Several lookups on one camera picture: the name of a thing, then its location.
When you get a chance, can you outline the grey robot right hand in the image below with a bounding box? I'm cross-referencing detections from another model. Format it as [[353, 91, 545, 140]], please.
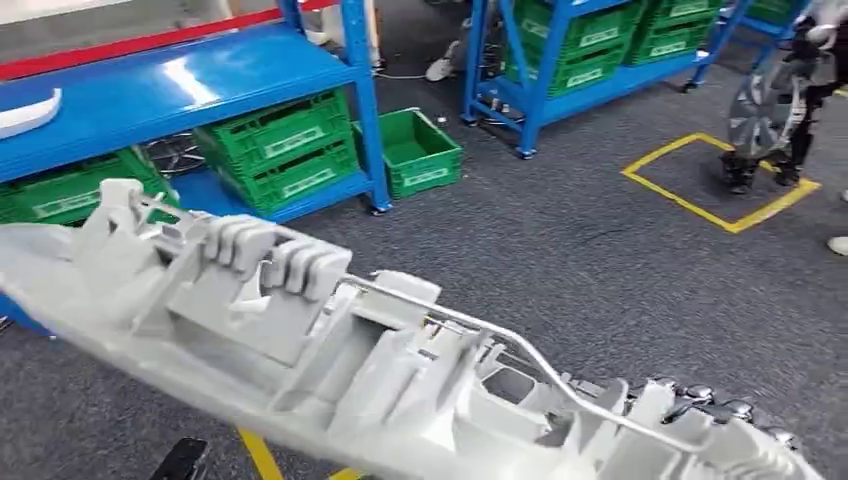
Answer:
[[652, 376, 805, 457]]

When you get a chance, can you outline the white plastic car part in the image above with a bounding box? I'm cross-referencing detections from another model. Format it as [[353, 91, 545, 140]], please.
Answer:
[[0, 87, 64, 141], [0, 177, 827, 480]]

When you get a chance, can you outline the yellow floor tape square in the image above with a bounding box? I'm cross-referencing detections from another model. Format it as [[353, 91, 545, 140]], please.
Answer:
[[621, 131, 823, 235], [237, 429, 364, 480]]

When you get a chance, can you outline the black humanoid robot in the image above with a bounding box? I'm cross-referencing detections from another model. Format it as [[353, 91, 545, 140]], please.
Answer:
[[718, 0, 848, 197]]

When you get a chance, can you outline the open green plastic crate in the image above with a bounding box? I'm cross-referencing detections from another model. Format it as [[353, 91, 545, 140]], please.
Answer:
[[352, 107, 465, 201]]

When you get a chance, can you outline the blue metal shelf rack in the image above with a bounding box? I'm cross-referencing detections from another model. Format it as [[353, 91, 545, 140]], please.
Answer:
[[460, 0, 814, 161], [0, 0, 394, 337]]

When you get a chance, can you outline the person's leg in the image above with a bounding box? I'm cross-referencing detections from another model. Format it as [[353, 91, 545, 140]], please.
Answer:
[[449, 11, 493, 69]]

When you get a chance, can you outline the robot's black foot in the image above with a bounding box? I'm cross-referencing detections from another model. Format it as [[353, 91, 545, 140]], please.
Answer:
[[148, 436, 211, 480]]

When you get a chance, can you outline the round spoked metal base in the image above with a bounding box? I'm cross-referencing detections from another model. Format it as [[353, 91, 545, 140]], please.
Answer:
[[140, 131, 208, 178]]

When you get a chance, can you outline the red barrier belt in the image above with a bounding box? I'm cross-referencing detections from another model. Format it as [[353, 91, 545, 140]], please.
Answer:
[[0, 0, 340, 82]]

